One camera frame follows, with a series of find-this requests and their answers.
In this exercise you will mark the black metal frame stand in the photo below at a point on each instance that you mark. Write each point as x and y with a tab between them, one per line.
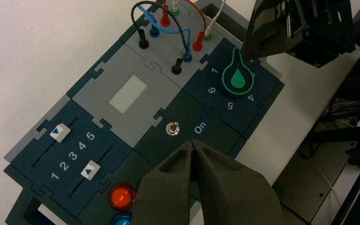
354	139

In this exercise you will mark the dark green task board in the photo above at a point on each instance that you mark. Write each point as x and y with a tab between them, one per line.
180	108

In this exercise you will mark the white rectangular display window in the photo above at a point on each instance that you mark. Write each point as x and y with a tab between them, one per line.
127	94

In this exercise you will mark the small metal toggle switch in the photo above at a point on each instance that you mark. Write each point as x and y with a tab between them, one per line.
173	129

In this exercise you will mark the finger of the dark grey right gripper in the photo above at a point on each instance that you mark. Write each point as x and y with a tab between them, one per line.
239	198

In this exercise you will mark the round blue push button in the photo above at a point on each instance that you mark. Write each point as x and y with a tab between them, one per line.
123	220

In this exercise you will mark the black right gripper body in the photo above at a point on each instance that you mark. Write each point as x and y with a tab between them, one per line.
321	28

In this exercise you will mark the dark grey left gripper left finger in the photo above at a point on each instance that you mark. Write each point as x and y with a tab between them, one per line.
164	198

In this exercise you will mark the round red push button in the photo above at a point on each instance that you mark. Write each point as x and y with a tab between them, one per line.
122	196

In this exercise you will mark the black knob with green teardrop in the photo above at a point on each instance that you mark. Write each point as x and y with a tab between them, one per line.
237	79

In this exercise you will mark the glossy black left gripper right finger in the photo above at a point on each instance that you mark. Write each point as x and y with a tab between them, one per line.
265	31

